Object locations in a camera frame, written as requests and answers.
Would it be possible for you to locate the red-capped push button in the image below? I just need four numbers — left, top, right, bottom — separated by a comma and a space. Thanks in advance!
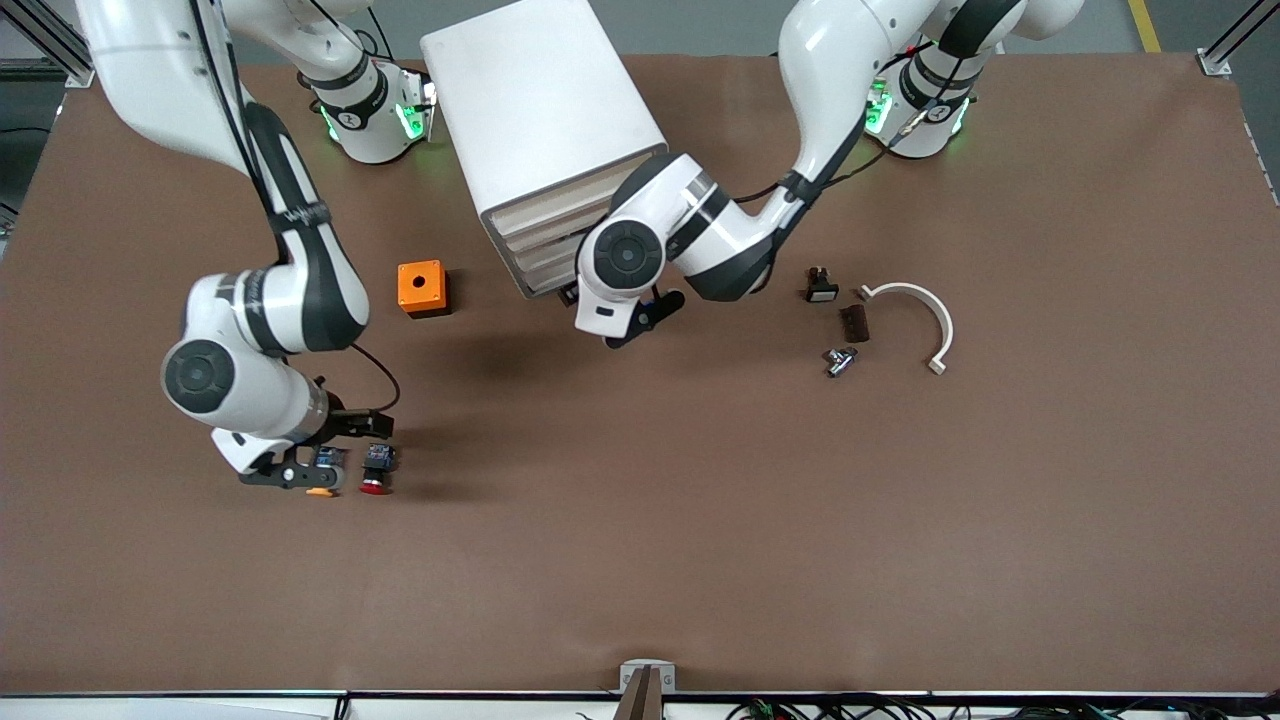
360, 445, 399, 496

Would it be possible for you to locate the black cable bundle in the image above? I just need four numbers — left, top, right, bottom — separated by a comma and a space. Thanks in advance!
725, 697, 1280, 720

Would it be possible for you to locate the orange box with round hole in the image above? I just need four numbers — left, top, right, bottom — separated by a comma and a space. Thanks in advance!
397, 260, 452, 319

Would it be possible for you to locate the aluminium frame post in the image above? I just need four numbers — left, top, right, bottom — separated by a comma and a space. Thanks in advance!
0, 0, 136, 89
1195, 0, 1280, 78

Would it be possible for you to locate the white table edge rail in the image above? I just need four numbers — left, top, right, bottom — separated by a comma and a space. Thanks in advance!
0, 688, 1280, 720

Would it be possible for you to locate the white curved bracket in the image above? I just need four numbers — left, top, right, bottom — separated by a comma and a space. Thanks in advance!
857, 282, 955, 376

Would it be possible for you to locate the orange-capped push button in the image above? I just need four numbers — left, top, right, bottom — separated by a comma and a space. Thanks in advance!
305, 447, 348, 498

